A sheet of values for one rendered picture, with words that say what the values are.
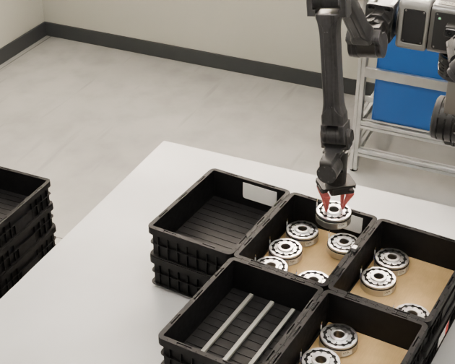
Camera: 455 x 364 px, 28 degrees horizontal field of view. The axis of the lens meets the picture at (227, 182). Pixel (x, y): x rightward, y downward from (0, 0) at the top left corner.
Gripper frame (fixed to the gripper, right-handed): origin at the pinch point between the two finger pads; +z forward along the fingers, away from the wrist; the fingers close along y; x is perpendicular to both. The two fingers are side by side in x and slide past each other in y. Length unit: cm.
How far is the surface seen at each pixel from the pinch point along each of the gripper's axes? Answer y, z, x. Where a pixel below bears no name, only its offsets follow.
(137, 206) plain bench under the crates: -49, 36, 66
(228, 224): -24.2, 22.4, 29.5
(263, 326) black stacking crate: -27.1, 21.4, -21.2
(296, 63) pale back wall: 83, 98, 284
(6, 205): -96, 57, 111
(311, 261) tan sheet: -4.5, 22.0, 4.0
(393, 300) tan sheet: 12.7, 21.7, -19.5
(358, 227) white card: 13.1, 17.4, 10.7
